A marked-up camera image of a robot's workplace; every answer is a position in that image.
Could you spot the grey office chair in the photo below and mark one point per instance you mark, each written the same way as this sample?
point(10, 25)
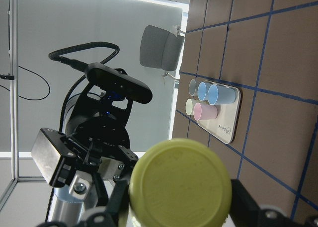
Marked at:
point(160, 49)

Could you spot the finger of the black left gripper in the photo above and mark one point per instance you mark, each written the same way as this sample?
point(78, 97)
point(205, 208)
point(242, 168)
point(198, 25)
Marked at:
point(117, 163)
point(53, 157)

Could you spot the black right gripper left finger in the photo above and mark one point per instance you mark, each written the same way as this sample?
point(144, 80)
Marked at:
point(118, 204)

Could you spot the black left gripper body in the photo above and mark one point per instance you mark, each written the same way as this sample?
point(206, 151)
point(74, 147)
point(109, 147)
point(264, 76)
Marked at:
point(97, 122)

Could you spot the aluminium frame post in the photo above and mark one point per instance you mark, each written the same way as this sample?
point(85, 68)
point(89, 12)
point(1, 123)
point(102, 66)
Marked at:
point(14, 155)

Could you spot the blue plastic cup front-left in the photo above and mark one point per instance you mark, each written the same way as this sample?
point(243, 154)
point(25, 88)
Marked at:
point(218, 95)

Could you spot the yellow-green plastic cup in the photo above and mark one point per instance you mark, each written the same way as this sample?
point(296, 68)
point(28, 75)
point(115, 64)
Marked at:
point(180, 183)

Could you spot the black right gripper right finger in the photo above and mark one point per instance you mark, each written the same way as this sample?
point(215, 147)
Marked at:
point(244, 210)

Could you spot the pale yellow plastic cup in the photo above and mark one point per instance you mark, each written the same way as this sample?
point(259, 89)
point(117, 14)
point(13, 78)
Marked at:
point(189, 106)

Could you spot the cream rabbit tray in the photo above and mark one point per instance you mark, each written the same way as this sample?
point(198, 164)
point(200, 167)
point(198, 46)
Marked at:
point(224, 126)

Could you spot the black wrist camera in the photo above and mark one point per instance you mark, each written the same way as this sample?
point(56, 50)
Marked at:
point(114, 80)

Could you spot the blue plastic cup middle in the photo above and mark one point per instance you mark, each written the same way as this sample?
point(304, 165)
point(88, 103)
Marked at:
point(202, 91)

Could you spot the grey plastic cup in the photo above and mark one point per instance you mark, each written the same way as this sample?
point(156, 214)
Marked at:
point(193, 87)

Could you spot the pink plastic cup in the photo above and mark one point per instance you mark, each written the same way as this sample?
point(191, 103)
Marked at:
point(203, 111)

